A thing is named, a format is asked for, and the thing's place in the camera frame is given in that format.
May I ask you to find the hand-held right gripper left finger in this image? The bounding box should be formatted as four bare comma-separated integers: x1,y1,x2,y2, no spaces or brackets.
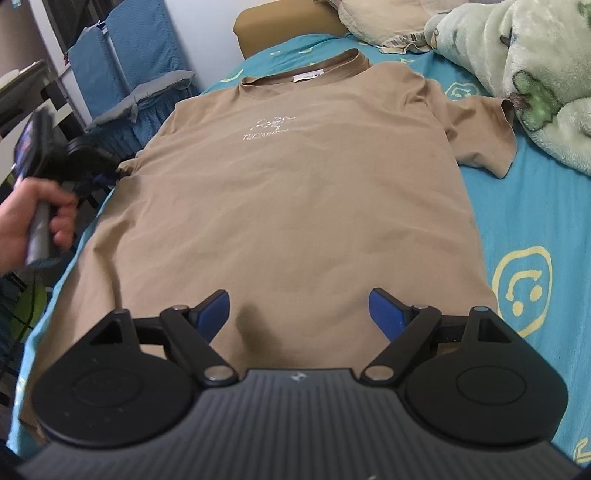
88,289,238,388

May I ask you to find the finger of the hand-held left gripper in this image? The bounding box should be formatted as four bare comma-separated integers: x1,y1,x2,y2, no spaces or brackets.
90,165,127,183
69,178,114,208

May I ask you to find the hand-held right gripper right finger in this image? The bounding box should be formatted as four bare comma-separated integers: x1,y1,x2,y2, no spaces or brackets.
360,287,513,388

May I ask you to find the tan t-shirt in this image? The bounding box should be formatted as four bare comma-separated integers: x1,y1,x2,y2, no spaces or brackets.
21,47,517,428

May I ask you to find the person's left hand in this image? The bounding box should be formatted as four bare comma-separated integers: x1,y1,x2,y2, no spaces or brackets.
0,177,80,274

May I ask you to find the dark desk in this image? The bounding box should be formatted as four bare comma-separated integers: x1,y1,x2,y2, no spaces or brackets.
0,59,70,139

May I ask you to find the blue quilted chair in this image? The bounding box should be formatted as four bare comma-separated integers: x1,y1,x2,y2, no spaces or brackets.
105,0,200,155
67,25,127,127

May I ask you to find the grey seat cushion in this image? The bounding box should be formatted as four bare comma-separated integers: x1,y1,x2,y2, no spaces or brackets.
92,71,194,131

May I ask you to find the green object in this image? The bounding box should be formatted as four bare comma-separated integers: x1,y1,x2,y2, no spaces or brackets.
11,281,49,344

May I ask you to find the blue smiley print bed sheet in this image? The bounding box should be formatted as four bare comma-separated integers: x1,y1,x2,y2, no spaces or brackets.
8,32,591,464

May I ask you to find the tan padded headboard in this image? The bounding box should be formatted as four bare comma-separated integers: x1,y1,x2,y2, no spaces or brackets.
232,4,352,60

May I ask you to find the beige pillow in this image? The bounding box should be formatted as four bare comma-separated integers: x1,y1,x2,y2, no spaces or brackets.
323,0,446,55

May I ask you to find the pale green fleece blanket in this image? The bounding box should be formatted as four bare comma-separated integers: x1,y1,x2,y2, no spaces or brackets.
424,0,591,178

